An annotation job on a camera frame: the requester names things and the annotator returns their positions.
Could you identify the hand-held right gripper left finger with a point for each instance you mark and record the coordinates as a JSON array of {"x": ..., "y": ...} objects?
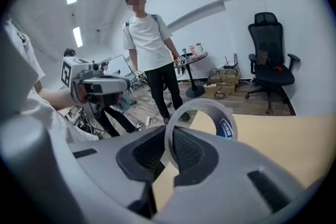
[{"x": 94, "y": 178}]

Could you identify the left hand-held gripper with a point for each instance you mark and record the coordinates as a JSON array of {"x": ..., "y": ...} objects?
[{"x": 71, "y": 70}]

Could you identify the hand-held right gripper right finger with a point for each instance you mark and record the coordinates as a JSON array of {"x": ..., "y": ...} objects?
[{"x": 223, "y": 186}]

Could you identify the tape roll with blue core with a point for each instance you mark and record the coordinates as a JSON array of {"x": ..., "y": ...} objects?
[{"x": 225, "y": 123}]

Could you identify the person's left forearm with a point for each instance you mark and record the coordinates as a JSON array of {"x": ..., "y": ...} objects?
[{"x": 56, "y": 98}]

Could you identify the person's left hand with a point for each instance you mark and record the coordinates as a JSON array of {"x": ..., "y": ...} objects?
[{"x": 81, "y": 93}]

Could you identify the white power strip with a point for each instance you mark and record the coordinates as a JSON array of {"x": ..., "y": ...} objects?
[
  {"x": 210, "y": 85},
  {"x": 147, "y": 120}
]

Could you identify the small teal item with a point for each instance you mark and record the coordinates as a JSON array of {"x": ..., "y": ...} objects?
[{"x": 184, "y": 52}]

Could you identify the person's white shirt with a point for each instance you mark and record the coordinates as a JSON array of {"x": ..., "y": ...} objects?
[{"x": 39, "y": 112}]

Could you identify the pink figurine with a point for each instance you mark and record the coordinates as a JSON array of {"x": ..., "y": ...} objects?
[{"x": 192, "y": 49}]

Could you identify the round black marble table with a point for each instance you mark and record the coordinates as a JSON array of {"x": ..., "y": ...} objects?
[{"x": 198, "y": 57}]

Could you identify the pink white fluffy pile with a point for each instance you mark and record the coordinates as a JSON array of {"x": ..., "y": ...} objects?
[{"x": 198, "y": 55}]

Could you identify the white lidded tumbler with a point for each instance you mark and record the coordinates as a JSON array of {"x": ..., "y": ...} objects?
[{"x": 198, "y": 47}]

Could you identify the cardboard box stack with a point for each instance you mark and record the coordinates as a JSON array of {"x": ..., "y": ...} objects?
[{"x": 223, "y": 78}]

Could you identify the black wifi router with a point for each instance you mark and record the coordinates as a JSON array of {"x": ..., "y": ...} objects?
[{"x": 231, "y": 65}]

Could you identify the black office chair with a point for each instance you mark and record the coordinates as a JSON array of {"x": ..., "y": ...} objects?
[{"x": 273, "y": 73}]

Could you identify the small red object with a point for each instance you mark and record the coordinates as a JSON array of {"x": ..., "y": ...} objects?
[{"x": 280, "y": 69}]

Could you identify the brown pouch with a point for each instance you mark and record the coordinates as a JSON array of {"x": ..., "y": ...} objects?
[{"x": 263, "y": 57}]

